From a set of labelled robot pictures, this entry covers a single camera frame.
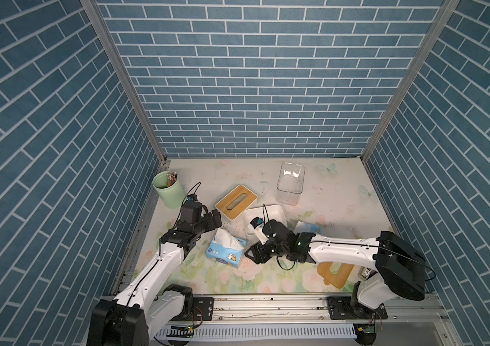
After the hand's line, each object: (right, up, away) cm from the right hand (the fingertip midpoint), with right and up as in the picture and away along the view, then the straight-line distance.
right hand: (251, 250), depth 80 cm
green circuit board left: (-24, -25, -7) cm, 35 cm away
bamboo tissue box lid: (-5, +14, +16) cm, 22 cm away
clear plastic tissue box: (+20, +24, +31) cm, 44 cm away
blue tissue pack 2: (+26, +6, +9) cm, 28 cm away
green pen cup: (-33, +19, +10) cm, 40 cm away
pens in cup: (-33, +27, +9) cm, 44 cm away
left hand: (-14, +12, +5) cm, 19 cm away
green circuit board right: (+39, -23, -9) cm, 47 cm away
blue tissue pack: (-10, 0, +2) cm, 10 cm away
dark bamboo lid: (+33, -12, +1) cm, 35 cm away
